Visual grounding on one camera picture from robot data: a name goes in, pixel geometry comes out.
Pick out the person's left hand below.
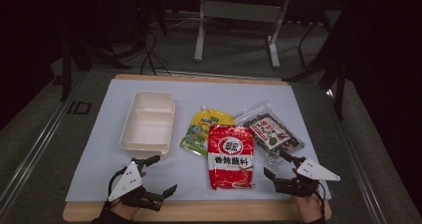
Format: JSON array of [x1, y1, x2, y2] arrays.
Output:
[[110, 200, 142, 221]]

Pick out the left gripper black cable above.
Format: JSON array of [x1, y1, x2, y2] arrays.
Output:
[[107, 165, 133, 202]]

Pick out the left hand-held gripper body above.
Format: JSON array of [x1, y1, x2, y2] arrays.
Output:
[[107, 157, 164, 213]]

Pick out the black chair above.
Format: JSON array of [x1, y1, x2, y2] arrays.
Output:
[[283, 9, 351, 120]]

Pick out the black metal stand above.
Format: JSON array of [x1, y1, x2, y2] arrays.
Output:
[[59, 34, 133, 103]]

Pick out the wooden table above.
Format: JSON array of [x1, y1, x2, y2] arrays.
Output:
[[62, 73, 332, 223]]

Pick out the clear bag of dried seaweed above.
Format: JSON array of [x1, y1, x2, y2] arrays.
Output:
[[234, 103, 306, 167]]

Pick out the white divided lunch box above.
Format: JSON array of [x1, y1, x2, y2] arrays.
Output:
[[118, 90, 176, 160]]

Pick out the red seasoning packet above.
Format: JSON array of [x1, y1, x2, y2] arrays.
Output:
[[207, 123, 256, 191]]

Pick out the yellow and green sauce pouch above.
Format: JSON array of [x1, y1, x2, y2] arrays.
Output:
[[179, 105, 236, 157]]

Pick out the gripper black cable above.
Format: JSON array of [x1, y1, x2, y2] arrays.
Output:
[[107, 165, 133, 202], [314, 180, 328, 219]]

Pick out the person's right hand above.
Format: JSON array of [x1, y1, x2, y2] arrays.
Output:
[[293, 193, 324, 224]]

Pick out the white table mat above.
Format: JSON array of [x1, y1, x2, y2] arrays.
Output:
[[65, 79, 332, 202]]

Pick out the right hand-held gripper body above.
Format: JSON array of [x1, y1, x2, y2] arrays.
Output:
[[274, 156, 341, 198]]

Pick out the white desk frame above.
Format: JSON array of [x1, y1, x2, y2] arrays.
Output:
[[193, 0, 350, 70]]

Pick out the metal floor rail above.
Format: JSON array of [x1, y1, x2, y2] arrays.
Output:
[[0, 72, 88, 212], [326, 90, 390, 224]]

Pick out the black floor cables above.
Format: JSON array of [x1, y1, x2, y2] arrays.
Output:
[[138, 28, 172, 77]]

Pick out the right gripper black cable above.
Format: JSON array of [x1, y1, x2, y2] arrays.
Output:
[[314, 180, 328, 219]]

